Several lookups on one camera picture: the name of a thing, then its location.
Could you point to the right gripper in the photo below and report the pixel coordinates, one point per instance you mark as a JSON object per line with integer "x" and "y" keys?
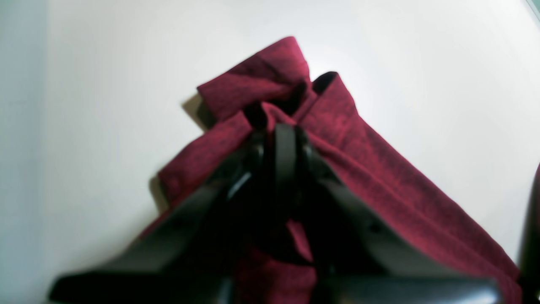
{"x": 529, "y": 255}

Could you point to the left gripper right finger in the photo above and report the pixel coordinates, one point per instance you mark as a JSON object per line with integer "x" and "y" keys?
{"x": 358, "y": 258}

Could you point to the dark red t-shirt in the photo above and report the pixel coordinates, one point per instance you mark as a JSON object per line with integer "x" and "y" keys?
{"x": 277, "y": 78}

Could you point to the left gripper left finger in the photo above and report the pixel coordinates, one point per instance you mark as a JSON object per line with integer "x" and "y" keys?
{"x": 188, "y": 258}

